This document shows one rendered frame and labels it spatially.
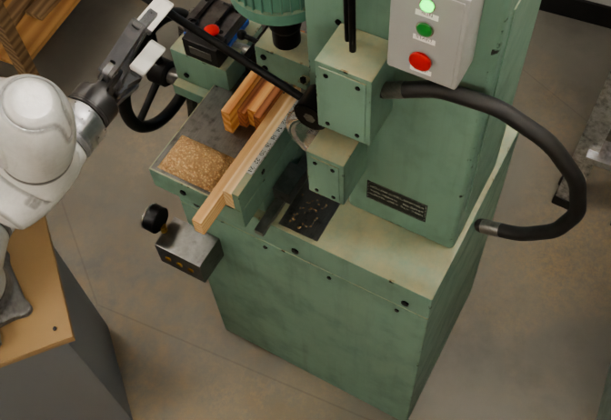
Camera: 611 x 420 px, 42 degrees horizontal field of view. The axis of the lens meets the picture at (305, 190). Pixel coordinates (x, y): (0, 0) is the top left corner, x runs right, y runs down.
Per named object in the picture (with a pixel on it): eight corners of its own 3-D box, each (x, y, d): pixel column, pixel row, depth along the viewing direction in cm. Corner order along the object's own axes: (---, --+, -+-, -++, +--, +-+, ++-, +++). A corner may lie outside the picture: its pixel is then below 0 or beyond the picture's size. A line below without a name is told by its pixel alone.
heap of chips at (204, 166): (182, 135, 153) (179, 126, 151) (236, 159, 149) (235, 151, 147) (156, 167, 149) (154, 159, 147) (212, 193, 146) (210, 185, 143)
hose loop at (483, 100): (382, 180, 141) (390, 40, 111) (562, 257, 131) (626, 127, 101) (367, 203, 139) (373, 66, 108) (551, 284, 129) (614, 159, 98)
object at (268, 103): (315, 48, 163) (315, 30, 159) (322, 51, 163) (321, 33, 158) (255, 133, 153) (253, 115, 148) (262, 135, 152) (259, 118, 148)
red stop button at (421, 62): (410, 62, 102) (412, 46, 100) (431, 70, 101) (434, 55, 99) (406, 67, 102) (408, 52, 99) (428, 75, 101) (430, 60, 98)
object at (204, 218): (360, -4, 171) (360, -17, 167) (368, 0, 170) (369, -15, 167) (195, 230, 142) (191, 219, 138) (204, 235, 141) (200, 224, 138)
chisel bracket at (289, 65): (276, 51, 152) (273, 19, 145) (340, 76, 148) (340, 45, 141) (256, 77, 149) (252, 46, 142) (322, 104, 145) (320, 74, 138)
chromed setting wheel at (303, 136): (293, 135, 145) (288, 93, 134) (353, 162, 141) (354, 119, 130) (285, 148, 143) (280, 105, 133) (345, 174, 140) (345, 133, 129)
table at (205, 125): (268, -25, 184) (266, -45, 179) (386, 18, 175) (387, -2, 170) (115, 167, 157) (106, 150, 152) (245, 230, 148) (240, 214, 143)
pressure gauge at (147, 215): (162, 215, 178) (154, 196, 171) (175, 223, 176) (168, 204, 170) (145, 237, 175) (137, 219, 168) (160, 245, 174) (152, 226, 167)
